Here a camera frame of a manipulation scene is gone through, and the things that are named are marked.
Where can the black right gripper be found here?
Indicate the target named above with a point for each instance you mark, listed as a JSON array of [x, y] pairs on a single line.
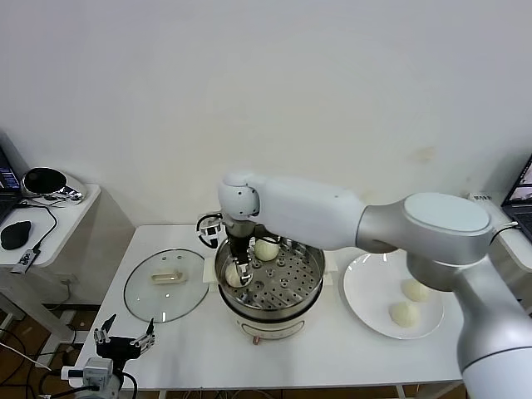
[[240, 245]]

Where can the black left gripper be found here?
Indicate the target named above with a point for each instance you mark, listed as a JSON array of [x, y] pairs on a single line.
[[118, 347]]

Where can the white steamed baozi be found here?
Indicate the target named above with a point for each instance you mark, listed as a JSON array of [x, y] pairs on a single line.
[[231, 277], [402, 314], [266, 250], [415, 292]]

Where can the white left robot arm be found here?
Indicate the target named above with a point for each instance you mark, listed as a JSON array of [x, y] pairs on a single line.
[[110, 386]]

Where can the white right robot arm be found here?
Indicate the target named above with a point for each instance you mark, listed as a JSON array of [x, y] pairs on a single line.
[[311, 208]]

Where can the perforated steel steamer basket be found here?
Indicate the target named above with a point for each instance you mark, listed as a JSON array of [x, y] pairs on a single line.
[[287, 287]]

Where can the round glass pot lid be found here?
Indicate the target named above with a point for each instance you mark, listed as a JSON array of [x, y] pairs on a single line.
[[166, 301]]

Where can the cream electric cooking pot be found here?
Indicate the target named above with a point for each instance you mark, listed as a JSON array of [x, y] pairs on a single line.
[[270, 328]]

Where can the grey usb hub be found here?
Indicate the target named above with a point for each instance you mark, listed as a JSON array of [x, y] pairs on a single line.
[[25, 262]]

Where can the round white plate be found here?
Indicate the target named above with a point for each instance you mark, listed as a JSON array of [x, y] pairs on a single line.
[[374, 291]]

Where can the black computer mouse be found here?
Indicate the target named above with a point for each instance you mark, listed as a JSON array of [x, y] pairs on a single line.
[[16, 235]]

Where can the chrome and black headset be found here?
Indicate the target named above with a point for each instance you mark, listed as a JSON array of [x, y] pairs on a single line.
[[41, 180]]

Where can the black open laptop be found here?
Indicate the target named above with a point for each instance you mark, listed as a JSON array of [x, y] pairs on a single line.
[[519, 203], [5, 199]]

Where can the small white printed label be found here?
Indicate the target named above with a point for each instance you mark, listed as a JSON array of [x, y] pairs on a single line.
[[481, 197]]

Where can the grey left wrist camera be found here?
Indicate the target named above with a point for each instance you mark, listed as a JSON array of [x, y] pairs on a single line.
[[97, 370]]

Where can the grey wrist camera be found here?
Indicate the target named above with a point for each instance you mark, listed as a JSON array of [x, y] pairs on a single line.
[[97, 370], [210, 230]]

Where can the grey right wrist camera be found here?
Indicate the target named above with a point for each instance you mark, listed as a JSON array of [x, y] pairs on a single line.
[[210, 230]]

